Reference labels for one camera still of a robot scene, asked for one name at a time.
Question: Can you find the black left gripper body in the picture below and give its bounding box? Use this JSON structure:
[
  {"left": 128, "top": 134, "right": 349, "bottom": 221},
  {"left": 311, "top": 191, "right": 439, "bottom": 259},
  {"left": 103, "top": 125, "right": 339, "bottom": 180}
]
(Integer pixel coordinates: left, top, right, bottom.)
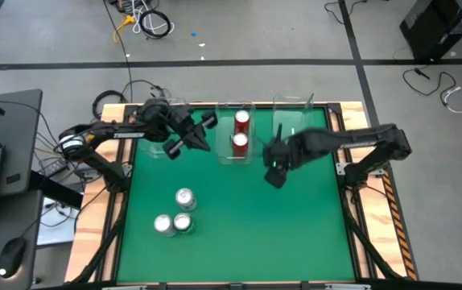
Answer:
[{"left": 167, "top": 104, "right": 207, "bottom": 147}]

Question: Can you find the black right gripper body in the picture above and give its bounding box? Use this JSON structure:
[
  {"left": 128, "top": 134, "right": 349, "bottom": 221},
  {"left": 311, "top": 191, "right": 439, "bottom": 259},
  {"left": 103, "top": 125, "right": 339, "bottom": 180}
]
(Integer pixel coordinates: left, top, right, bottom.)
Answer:
[{"left": 263, "top": 139, "right": 299, "bottom": 170}]

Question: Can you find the clear plastic bin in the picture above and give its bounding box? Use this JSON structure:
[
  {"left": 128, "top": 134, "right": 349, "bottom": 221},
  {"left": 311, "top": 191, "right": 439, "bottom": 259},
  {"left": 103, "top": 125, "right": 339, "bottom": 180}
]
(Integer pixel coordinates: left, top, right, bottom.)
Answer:
[
  {"left": 271, "top": 93, "right": 316, "bottom": 142},
  {"left": 213, "top": 101, "right": 258, "bottom": 165},
  {"left": 137, "top": 96, "right": 190, "bottom": 159}
]

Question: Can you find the red cola can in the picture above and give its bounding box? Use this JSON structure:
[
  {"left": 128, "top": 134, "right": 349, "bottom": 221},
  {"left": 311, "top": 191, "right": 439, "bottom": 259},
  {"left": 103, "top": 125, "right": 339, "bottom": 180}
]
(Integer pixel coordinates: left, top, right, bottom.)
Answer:
[
  {"left": 232, "top": 132, "right": 250, "bottom": 159},
  {"left": 233, "top": 110, "right": 251, "bottom": 136}
]

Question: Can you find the silver diet cola can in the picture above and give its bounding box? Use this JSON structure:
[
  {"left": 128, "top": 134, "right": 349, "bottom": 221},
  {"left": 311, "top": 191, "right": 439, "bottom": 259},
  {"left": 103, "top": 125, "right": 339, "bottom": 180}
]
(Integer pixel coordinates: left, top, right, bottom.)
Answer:
[
  {"left": 153, "top": 213, "right": 177, "bottom": 238},
  {"left": 175, "top": 187, "right": 198, "bottom": 213}
]

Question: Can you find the green soda can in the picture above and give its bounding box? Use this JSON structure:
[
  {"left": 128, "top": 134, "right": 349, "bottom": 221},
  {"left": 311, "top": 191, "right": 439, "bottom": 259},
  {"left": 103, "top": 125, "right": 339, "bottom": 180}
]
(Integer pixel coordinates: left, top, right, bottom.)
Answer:
[{"left": 173, "top": 212, "right": 196, "bottom": 235}]

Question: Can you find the green table mat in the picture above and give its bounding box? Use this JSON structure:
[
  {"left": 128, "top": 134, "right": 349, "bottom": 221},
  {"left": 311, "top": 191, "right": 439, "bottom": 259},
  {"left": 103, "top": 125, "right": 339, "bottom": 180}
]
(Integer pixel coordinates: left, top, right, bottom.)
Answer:
[{"left": 116, "top": 105, "right": 356, "bottom": 283}]

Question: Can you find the black power strip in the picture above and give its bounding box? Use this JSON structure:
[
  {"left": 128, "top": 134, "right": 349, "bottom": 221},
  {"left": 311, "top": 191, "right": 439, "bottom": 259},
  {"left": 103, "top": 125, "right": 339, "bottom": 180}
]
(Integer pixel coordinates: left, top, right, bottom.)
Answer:
[{"left": 37, "top": 159, "right": 70, "bottom": 179}]

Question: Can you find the yellow black hazard tape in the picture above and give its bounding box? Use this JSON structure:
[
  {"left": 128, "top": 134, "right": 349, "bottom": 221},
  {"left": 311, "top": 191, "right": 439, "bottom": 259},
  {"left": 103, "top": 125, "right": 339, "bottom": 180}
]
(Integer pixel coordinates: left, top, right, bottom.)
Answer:
[{"left": 380, "top": 171, "right": 418, "bottom": 282}]

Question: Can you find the black computer tower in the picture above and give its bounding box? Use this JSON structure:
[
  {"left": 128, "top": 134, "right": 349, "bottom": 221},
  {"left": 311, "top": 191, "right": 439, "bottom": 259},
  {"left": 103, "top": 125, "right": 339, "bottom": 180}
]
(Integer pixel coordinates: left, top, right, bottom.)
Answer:
[{"left": 398, "top": 0, "right": 462, "bottom": 62}]

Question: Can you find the black computer mouse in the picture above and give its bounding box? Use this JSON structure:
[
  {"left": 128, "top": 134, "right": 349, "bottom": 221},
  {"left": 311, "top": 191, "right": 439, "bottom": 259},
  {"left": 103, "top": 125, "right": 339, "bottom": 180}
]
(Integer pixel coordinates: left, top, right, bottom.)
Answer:
[{"left": 0, "top": 236, "right": 27, "bottom": 280}]

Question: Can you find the black metal table frame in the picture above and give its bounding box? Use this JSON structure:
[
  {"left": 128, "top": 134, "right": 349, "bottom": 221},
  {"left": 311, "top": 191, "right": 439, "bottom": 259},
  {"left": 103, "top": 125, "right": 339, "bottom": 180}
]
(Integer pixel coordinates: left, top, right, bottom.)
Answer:
[{"left": 64, "top": 100, "right": 419, "bottom": 290}]

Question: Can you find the long black cable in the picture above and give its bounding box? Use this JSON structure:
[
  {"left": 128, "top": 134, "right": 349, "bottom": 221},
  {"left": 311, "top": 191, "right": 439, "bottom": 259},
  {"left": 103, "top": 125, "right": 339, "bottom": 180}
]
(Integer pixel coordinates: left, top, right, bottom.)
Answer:
[{"left": 101, "top": 0, "right": 134, "bottom": 102}]

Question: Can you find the coiled black cable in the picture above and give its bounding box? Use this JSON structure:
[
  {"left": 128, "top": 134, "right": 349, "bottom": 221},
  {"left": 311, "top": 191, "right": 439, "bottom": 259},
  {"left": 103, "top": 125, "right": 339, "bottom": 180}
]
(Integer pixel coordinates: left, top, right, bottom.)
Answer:
[
  {"left": 138, "top": 8, "right": 175, "bottom": 40},
  {"left": 92, "top": 89, "right": 130, "bottom": 121}
]

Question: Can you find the yellow cable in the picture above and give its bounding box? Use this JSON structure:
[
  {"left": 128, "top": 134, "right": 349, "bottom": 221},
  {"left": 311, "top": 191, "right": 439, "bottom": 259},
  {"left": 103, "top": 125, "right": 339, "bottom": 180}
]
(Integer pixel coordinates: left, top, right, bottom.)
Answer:
[{"left": 112, "top": 14, "right": 137, "bottom": 44}]

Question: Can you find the black cable with plug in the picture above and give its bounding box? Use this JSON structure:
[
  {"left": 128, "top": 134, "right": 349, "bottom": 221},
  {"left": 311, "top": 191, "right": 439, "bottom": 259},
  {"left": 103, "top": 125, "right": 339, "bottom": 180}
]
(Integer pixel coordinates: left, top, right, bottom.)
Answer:
[{"left": 402, "top": 66, "right": 457, "bottom": 109}]

